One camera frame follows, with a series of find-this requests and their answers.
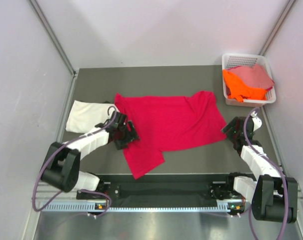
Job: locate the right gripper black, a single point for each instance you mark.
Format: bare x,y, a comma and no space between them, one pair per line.
232,124

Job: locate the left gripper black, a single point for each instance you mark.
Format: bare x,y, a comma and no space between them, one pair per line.
121,144

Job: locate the crimson red t-shirt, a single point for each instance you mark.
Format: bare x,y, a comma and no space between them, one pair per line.
167,124

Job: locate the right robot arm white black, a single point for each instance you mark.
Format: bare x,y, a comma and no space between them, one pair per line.
265,193

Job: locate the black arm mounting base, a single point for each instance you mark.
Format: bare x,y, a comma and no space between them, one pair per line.
217,186

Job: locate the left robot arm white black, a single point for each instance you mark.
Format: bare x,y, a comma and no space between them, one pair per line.
61,167

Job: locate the orange t-shirt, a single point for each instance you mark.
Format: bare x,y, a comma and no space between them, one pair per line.
239,91

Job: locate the folded white t-shirt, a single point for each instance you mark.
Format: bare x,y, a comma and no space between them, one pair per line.
84,116

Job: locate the pink t-shirt in basket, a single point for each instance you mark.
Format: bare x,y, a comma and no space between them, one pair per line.
253,76

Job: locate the white plastic basket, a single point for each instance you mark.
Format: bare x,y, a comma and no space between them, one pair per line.
231,60

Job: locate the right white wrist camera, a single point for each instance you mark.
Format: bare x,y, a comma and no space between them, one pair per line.
255,120

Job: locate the grey slotted cable duct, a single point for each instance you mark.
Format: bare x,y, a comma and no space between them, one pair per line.
219,206

